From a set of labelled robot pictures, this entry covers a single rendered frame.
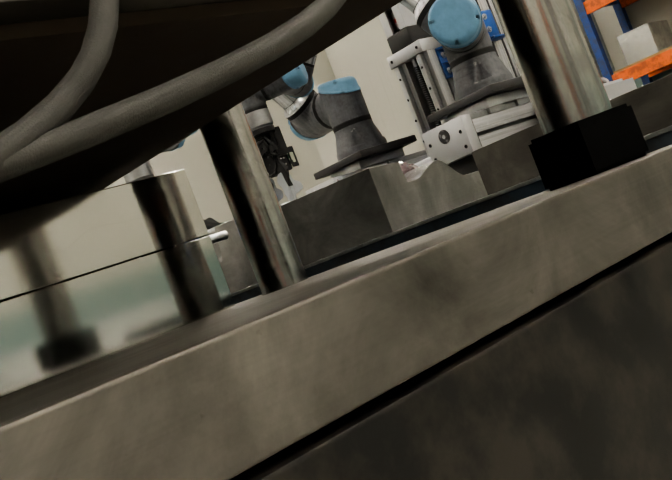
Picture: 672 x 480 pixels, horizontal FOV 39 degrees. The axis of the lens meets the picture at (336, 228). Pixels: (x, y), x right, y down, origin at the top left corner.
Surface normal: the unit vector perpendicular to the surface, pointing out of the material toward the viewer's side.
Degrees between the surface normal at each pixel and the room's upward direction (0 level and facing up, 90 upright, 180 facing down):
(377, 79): 90
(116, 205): 90
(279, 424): 90
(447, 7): 97
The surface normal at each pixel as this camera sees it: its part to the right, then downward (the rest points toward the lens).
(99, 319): 0.64, -0.26
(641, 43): -0.64, 0.22
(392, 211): 0.81, -0.33
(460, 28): -0.13, 0.13
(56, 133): 0.41, -0.56
